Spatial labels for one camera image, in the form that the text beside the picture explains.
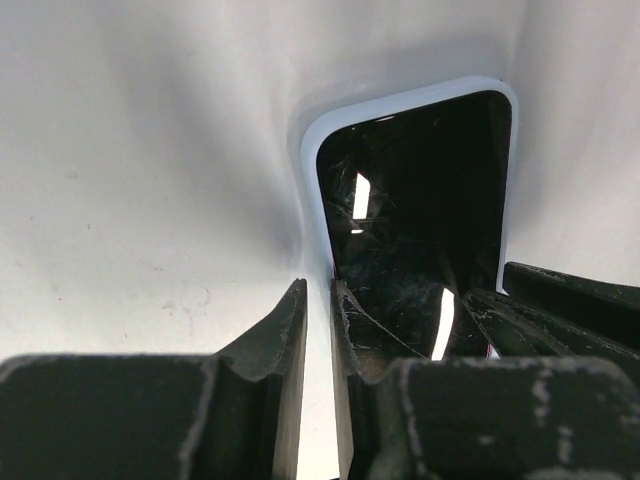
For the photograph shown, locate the black phone with red edge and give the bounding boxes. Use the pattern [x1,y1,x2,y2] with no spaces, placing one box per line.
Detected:
[316,90,512,359]

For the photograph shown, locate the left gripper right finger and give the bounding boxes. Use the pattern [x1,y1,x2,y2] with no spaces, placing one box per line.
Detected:
[329,279,640,480]

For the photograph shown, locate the translucent blue phone case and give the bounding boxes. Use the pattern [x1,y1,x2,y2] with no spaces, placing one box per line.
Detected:
[300,75,520,281]

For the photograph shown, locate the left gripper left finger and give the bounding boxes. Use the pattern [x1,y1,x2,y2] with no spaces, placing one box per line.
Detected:
[0,277,309,480]

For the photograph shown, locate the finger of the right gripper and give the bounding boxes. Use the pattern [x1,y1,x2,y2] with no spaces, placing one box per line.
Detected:
[463,289,639,365]
[503,262,639,350]

